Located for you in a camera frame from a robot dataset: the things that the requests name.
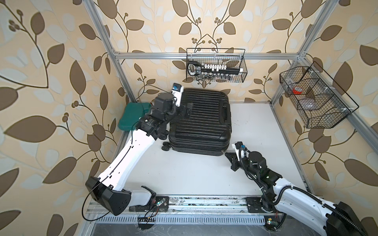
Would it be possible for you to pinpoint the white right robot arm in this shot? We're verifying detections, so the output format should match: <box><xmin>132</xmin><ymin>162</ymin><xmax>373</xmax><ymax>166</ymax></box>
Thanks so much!
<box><xmin>225</xmin><ymin>147</ymin><xmax>368</xmax><ymax>236</ymax></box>

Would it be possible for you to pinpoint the black hard-shell suitcase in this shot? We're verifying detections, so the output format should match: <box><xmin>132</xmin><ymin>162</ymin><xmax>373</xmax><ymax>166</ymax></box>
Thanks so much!
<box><xmin>161</xmin><ymin>88</ymin><xmax>232</xmax><ymax>156</ymax></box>

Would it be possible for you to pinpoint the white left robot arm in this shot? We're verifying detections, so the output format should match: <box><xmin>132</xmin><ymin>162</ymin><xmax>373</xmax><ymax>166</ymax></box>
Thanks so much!
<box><xmin>86</xmin><ymin>90</ymin><xmax>191</xmax><ymax>216</ymax></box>

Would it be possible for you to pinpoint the socket set in basket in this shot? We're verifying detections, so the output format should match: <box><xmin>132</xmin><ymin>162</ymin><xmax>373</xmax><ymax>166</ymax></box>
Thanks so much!
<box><xmin>186</xmin><ymin>61</ymin><xmax>248</xmax><ymax>83</ymax></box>

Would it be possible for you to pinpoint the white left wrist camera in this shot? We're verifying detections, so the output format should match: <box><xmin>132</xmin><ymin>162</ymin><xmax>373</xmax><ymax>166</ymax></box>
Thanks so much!
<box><xmin>171</xmin><ymin>83</ymin><xmax>184</xmax><ymax>107</ymax></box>

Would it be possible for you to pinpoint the red item in basket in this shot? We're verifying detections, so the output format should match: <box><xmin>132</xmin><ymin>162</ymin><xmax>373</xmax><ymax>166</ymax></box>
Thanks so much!
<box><xmin>292</xmin><ymin>86</ymin><xmax>303</xmax><ymax>95</ymax></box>

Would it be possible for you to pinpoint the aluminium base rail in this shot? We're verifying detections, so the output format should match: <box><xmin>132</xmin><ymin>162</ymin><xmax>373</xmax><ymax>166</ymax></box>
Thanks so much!
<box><xmin>84</xmin><ymin>195</ymin><xmax>283</xmax><ymax>226</ymax></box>

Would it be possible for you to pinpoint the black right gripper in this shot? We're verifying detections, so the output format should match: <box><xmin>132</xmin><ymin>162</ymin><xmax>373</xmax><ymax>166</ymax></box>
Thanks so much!
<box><xmin>225</xmin><ymin>151</ymin><xmax>259</xmax><ymax>179</ymax></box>

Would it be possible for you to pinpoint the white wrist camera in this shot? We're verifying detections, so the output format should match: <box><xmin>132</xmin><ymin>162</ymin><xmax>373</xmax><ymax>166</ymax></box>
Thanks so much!
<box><xmin>171</xmin><ymin>83</ymin><xmax>184</xmax><ymax>107</ymax></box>
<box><xmin>232</xmin><ymin>141</ymin><xmax>248</xmax><ymax>156</ymax></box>

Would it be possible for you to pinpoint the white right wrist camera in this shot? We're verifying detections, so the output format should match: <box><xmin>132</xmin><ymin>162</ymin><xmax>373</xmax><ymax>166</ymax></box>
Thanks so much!
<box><xmin>232</xmin><ymin>141</ymin><xmax>248</xmax><ymax>156</ymax></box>

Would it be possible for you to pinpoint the green plastic tool case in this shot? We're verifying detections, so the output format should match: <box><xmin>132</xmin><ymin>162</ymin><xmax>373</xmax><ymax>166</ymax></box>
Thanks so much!
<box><xmin>118</xmin><ymin>103</ymin><xmax>152</xmax><ymax>131</ymax></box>

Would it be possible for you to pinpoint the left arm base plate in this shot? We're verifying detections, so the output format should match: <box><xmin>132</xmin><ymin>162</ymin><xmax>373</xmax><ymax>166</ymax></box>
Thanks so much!
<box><xmin>129</xmin><ymin>196</ymin><xmax>170</xmax><ymax>212</ymax></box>

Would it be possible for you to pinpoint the black wire basket back wall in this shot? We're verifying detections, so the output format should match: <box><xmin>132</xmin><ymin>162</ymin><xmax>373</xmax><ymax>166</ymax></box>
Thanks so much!
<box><xmin>186</xmin><ymin>47</ymin><xmax>248</xmax><ymax>83</ymax></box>

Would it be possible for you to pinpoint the black wire basket wall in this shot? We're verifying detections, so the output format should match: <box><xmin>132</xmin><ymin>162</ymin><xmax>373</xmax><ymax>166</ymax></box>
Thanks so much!
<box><xmin>280</xmin><ymin>61</ymin><xmax>359</xmax><ymax>128</ymax></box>
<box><xmin>186</xmin><ymin>47</ymin><xmax>248</xmax><ymax>83</ymax></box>

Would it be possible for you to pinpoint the black wire basket right wall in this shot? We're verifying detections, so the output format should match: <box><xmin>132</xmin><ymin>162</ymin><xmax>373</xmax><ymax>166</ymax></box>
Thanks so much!
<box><xmin>280</xmin><ymin>61</ymin><xmax>359</xmax><ymax>128</ymax></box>

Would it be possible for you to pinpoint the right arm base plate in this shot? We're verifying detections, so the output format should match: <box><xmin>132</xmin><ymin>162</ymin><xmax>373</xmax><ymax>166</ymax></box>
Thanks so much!
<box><xmin>245</xmin><ymin>197</ymin><xmax>278</xmax><ymax>213</ymax></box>

